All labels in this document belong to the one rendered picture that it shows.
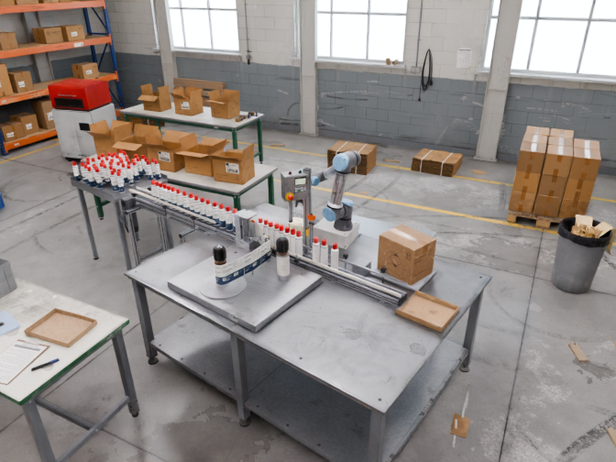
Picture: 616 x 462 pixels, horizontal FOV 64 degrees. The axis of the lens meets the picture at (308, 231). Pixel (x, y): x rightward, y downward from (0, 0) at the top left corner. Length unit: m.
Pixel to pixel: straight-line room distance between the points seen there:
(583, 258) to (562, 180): 1.44
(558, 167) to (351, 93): 4.10
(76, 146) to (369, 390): 6.98
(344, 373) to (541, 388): 1.86
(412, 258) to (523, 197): 3.28
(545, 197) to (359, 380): 4.20
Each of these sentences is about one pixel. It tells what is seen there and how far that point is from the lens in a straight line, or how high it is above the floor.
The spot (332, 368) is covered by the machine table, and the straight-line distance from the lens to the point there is 2.75.
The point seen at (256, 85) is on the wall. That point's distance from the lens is 9.93.
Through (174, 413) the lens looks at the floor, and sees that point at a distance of 3.78.
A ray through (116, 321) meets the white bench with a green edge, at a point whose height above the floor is 0.80.
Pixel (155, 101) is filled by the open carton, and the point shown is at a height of 0.94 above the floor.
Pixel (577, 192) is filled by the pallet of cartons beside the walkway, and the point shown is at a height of 0.49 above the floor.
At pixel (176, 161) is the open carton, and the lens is 5.59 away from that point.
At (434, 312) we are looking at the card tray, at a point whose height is 0.83.
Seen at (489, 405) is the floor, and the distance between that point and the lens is 3.90.
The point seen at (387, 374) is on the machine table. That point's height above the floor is 0.83.
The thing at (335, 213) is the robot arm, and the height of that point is 1.14.
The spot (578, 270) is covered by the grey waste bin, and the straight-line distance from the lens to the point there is 5.19.
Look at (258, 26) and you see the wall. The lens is 9.71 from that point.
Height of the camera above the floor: 2.70
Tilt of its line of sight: 28 degrees down
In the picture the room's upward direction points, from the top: straight up
